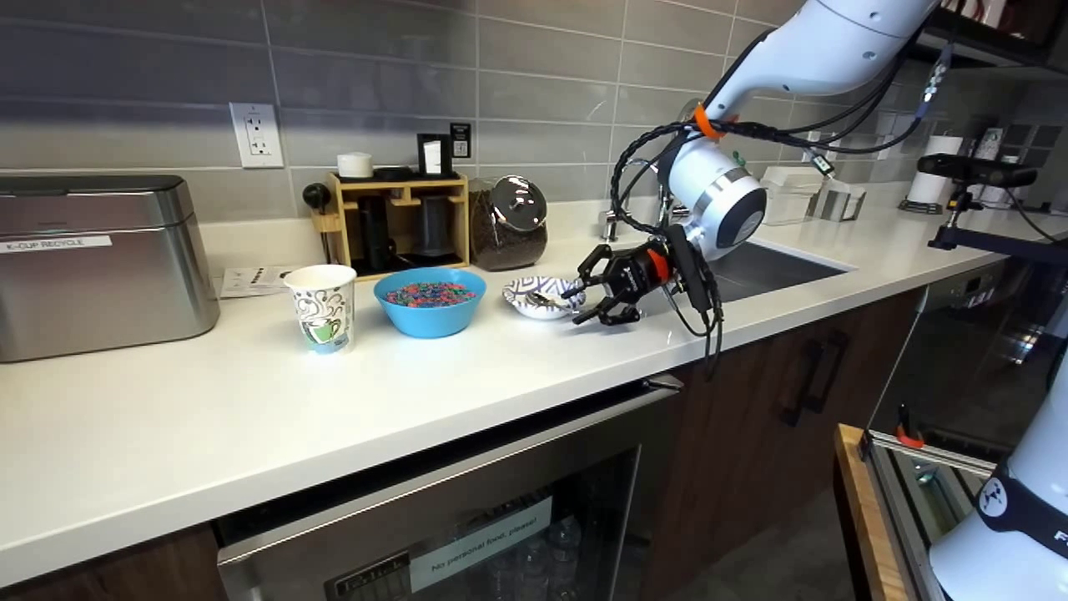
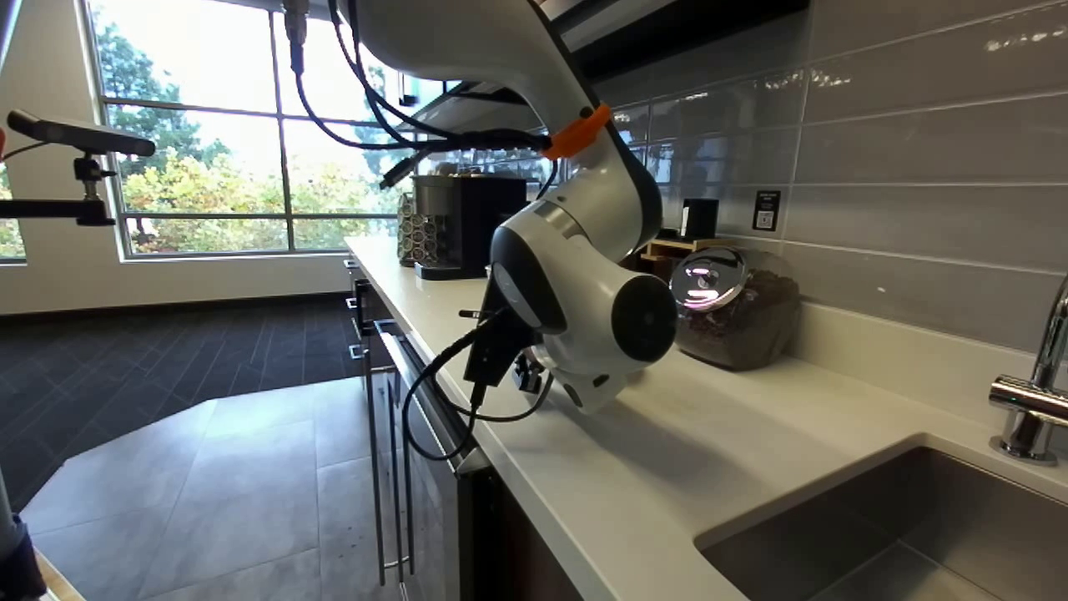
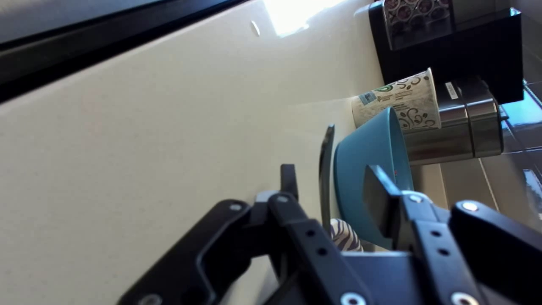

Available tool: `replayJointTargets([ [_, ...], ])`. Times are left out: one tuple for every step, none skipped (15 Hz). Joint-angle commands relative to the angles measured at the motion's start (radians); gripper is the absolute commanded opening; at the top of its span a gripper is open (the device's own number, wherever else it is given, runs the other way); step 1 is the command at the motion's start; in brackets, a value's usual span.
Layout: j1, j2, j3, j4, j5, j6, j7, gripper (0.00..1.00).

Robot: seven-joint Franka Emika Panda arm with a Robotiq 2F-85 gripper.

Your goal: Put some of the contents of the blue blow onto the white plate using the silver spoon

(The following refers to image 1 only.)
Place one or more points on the wooden countertop rack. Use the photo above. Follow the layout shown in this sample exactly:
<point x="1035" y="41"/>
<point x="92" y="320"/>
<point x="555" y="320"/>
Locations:
<point x="402" y="188"/>

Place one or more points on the black camera on stand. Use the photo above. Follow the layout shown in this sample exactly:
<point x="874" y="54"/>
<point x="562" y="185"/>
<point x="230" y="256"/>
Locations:
<point x="977" y="170"/>

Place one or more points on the small black wall switch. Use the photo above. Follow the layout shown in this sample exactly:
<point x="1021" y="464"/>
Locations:
<point x="459" y="138"/>

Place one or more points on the blue plastic bowl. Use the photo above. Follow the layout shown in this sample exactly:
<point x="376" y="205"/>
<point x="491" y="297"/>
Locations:
<point x="431" y="320"/>

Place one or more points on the colourful small beads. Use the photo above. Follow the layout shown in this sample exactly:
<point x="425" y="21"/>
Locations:
<point x="427" y="295"/>
<point x="530" y="288"/>

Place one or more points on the stainless steel bread box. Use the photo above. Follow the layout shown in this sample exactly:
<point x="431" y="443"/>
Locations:
<point x="102" y="267"/>

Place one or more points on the undercounter glass door cooler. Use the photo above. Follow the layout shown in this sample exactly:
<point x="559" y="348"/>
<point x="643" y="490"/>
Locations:
<point x="446" y="534"/>

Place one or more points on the dark upper wall cabinet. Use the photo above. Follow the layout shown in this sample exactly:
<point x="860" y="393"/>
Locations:
<point x="1001" y="45"/>

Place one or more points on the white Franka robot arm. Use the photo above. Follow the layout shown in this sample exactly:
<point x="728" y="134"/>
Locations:
<point x="723" y="203"/>

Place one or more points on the white plate with blue pattern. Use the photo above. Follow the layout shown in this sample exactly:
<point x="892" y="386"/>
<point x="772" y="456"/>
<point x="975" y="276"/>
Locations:
<point x="529" y="302"/>

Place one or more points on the white dish rack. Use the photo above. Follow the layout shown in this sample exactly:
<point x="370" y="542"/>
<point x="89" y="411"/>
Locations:
<point x="817" y="198"/>

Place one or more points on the brown cabinet doors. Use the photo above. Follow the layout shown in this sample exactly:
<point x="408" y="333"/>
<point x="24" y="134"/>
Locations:
<point x="755" y="444"/>

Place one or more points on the aluminium profile frame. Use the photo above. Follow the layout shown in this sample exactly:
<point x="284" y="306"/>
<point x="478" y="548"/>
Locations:
<point x="923" y="478"/>

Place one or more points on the small white cup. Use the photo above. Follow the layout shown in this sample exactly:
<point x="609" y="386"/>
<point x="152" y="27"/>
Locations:
<point x="354" y="165"/>

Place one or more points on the white wall power outlet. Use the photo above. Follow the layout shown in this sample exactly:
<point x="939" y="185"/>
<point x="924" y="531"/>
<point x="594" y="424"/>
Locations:
<point x="254" y="134"/>

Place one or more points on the white paper cards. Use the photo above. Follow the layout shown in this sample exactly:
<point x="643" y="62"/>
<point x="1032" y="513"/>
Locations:
<point x="250" y="281"/>

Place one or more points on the small black picture frame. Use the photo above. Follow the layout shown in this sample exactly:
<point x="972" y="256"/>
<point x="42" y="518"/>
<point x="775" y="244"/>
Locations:
<point x="431" y="156"/>

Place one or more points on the paper towel roll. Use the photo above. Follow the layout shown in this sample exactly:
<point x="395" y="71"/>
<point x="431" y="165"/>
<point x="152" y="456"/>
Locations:
<point x="931" y="170"/>

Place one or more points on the glass jar with silver lid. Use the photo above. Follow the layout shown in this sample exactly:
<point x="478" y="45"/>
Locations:
<point x="512" y="228"/>

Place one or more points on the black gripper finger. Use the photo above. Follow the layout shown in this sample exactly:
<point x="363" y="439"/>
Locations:
<point x="604" y="261"/>
<point x="611" y="310"/>

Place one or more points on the wooden robot cart top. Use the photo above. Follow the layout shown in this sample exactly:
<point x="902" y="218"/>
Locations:
<point x="863" y="523"/>

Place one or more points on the stainless steel sink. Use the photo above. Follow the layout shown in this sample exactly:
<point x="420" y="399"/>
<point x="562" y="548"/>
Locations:
<point x="789" y="267"/>

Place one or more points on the printed paper cup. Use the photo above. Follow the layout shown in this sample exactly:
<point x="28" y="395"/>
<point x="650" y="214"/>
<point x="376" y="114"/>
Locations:
<point x="321" y="306"/>

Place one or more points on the red clamp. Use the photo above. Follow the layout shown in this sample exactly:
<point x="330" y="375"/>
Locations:
<point x="908" y="439"/>

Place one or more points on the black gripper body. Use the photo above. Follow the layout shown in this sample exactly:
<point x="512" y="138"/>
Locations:
<point x="655" y="271"/>

